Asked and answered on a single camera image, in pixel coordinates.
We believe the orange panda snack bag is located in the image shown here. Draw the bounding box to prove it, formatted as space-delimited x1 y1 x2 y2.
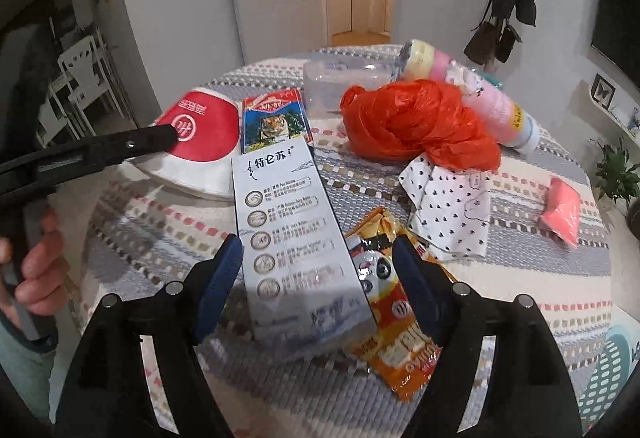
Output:
346 207 440 401

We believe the red white paper bowl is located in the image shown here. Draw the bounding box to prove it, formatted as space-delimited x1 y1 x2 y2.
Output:
132 88 241 201

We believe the pink tissue packet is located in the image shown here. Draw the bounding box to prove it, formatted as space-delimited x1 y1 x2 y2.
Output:
539 177 580 247

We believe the white dotted paper wrapper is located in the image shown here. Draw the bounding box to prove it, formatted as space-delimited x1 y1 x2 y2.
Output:
399 154 491 262

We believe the white milk carton box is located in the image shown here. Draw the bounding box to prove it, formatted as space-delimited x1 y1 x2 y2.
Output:
232 138 376 360

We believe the tiger playing card box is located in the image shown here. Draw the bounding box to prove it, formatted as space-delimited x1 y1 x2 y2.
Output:
242 89 312 153

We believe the pink yellow bottle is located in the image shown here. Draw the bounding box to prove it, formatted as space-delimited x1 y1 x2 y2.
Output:
393 40 540 155

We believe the orange plastic bag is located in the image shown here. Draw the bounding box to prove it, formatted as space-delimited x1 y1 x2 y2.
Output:
340 79 501 171

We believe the clear plastic container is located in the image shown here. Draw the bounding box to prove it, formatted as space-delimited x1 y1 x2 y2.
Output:
303 57 393 119

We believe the person left hand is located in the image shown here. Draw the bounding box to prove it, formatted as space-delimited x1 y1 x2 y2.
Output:
1 206 70 330

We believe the light blue plastic basket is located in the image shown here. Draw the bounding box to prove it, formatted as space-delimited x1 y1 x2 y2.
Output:
578 325 639 432

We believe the potted green plant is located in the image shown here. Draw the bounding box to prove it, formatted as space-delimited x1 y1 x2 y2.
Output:
596 138 640 239

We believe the striped woven table cloth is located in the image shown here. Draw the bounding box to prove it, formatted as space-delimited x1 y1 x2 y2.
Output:
49 44 614 438

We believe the pink coat rack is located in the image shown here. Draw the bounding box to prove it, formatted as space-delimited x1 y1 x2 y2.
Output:
483 17 506 75

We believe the brown hanging bag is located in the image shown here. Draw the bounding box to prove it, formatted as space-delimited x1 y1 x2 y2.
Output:
463 0 497 65

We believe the white lower wall shelf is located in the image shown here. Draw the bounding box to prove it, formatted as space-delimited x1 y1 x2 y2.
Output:
589 88 639 145

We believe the butterfly picture frame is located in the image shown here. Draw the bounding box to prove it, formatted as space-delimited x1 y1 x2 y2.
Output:
590 74 615 111

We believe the black wall television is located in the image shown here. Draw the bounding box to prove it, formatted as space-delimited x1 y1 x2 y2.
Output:
591 0 640 86

